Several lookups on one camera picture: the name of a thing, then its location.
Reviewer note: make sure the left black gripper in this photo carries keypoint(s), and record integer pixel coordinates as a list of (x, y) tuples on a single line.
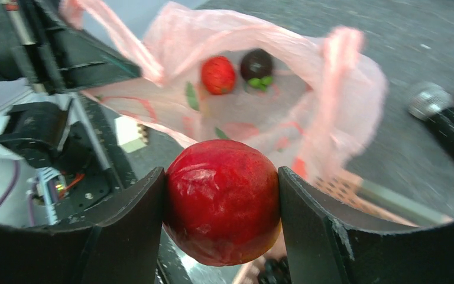
[(54, 58)]

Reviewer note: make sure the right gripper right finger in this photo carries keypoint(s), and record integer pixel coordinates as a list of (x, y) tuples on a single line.
[(330, 242)]

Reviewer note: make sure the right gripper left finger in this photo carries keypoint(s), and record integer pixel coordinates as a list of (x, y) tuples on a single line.
[(115, 241)]

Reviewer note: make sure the red fake fruit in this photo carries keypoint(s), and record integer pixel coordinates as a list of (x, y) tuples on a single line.
[(222, 204)]

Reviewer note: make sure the pink plastic bag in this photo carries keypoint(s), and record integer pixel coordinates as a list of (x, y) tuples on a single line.
[(322, 108)]

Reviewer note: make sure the dark fake mangosteen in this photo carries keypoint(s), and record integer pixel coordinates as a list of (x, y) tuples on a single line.
[(256, 69)]

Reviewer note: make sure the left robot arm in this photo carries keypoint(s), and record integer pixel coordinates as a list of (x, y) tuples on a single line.
[(39, 133)]

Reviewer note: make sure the black fake grape bunch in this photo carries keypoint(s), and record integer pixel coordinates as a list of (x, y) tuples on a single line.
[(275, 271)]

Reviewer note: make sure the red fake strawberry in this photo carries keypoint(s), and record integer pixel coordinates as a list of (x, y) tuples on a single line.
[(218, 75)]

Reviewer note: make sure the pink plastic basket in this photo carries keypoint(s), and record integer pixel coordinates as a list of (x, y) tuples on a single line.
[(365, 196)]

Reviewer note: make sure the white toy brick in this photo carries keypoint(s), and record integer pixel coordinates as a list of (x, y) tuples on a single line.
[(130, 135)]

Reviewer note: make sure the black microphone silver head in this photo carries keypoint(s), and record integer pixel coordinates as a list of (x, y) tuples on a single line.
[(434, 107)]

